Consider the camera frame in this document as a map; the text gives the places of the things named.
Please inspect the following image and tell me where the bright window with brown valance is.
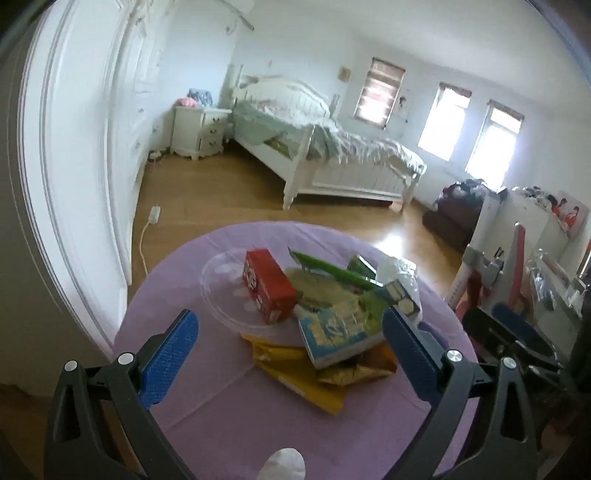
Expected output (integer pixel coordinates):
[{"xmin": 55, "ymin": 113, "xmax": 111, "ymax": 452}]
[{"xmin": 465, "ymin": 100, "xmax": 525, "ymax": 180}]

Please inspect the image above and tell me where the white power cable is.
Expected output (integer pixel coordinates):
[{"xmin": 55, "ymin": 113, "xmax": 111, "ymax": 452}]
[{"xmin": 137, "ymin": 222, "xmax": 152, "ymax": 278}]

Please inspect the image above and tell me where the clear plastic bag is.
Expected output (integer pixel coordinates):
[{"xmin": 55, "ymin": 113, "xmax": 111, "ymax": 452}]
[{"xmin": 376, "ymin": 256, "xmax": 421, "ymax": 305}]

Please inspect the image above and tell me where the window with striped blind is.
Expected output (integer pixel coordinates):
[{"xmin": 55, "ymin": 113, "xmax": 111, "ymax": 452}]
[{"xmin": 355, "ymin": 57, "xmax": 406, "ymax": 128}]

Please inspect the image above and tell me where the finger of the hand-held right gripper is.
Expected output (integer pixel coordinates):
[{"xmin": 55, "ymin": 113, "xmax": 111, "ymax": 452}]
[
  {"xmin": 490, "ymin": 302, "xmax": 561, "ymax": 367},
  {"xmin": 462, "ymin": 308, "xmax": 522, "ymax": 360}
]

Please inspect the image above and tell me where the dark brown sofa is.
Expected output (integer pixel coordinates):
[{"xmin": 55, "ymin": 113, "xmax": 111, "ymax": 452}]
[{"xmin": 422, "ymin": 185, "xmax": 486, "ymax": 253}]

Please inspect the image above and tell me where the clear plastic plate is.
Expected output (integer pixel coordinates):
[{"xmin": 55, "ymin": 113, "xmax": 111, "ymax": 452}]
[{"xmin": 199, "ymin": 248, "xmax": 301, "ymax": 335}]

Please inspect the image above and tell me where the small checkered drink carton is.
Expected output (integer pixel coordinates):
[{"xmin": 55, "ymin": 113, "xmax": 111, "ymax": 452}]
[{"xmin": 385, "ymin": 279, "xmax": 423, "ymax": 322}]

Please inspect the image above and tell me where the pile of clothes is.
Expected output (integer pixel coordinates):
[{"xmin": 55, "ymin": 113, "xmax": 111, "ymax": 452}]
[{"xmin": 442, "ymin": 178, "xmax": 496, "ymax": 200}]

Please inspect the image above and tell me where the red cardboard box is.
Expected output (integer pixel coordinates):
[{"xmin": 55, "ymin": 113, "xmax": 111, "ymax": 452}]
[{"xmin": 243, "ymin": 249, "xmax": 297, "ymax": 325}]

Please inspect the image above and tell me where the white bed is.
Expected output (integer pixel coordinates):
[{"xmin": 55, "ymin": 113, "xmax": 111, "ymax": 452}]
[{"xmin": 228, "ymin": 76, "xmax": 428, "ymax": 212}]

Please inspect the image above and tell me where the pale green blanket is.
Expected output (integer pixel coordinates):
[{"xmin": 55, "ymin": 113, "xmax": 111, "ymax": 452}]
[{"xmin": 233, "ymin": 99, "xmax": 426, "ymax": 177}]

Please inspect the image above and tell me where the small green carton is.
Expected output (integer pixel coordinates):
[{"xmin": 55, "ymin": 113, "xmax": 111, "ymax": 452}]
[{"xmin": 346, "ymin": 255, "xmax": 377, "ymax": 280}]

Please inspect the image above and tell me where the yellow paper bag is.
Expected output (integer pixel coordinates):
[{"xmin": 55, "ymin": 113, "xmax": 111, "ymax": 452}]
[{"xmin": 242, "ymin": 332, "xmax": 346, "ymax": 415}]

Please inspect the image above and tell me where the long green wrapper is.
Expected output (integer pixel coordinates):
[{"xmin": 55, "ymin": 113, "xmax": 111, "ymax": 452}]
[{"xmin": 288, "ymin": 248, "xmax": 385, "ymax": 291}]

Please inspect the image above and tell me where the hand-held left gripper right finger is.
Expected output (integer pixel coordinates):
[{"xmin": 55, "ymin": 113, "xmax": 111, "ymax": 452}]
[{"xmin": 382, "ymin": 307, "xmax": 541, "ymax": 480}]

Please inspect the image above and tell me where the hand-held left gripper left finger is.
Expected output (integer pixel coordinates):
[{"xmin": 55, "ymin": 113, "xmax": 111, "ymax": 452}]
[{"xmin": 44, "ymin": 309, "xmax": 199, "ymax": 480}]

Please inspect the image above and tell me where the crinkled yellow snack bag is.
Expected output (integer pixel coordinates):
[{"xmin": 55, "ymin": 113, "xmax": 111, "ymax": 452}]
[{"xmin": 318, "ymin": 344, "xmax": 399, "ymax": 385}]

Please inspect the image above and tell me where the round purple-covered table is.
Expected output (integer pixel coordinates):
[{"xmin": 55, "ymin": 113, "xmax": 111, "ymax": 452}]
[{"xmin": 113, "ymin": 222, "xmax": 481, "ymax": 480}]

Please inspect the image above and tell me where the white canopy rail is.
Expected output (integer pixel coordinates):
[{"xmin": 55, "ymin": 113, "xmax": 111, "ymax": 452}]
[{"xmin": 216, "ymin": 0, "xmax": 256, "ymax": 32}]

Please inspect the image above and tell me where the pale green wrapper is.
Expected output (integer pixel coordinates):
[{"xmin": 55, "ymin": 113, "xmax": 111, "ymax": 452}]
[{"xmin": 284, "ymin": 268, "xmax": 386, "ymax": 321}]

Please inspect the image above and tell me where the grey and pink study desk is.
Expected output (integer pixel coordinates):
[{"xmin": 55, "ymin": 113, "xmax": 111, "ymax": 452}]
[{"xmin": 449, "ymin": 185, "xmax": 591, "ymax": 347}]

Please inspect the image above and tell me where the white wardrobe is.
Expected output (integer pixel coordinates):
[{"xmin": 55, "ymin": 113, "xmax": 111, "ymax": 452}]
[{"xmin": 18, "ymin": 0, "xmax": 172, "ymax": 335}]

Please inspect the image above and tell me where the white nightstand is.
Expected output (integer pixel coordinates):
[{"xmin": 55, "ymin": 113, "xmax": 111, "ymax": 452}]
[{"xmin": 170, "ymin": 107, "xmax": 232, "ymax": 161}]

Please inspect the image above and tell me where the photo of children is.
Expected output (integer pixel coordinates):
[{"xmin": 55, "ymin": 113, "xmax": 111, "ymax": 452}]
[{"xmin": 553, "ymin": 189, "xmax": 584, "ymax": 239}]

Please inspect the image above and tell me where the blue and white carton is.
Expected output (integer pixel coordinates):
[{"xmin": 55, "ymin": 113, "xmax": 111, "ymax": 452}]
[{"xmin": 298, "ymin": 307, "xmax": 387, "ymax": 370}]

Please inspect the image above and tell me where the bright middle window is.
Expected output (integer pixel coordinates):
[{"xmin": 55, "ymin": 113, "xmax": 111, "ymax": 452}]
[{"xmin": 418, "ymin": 82, "xmax": 472, "ymax": 162}]

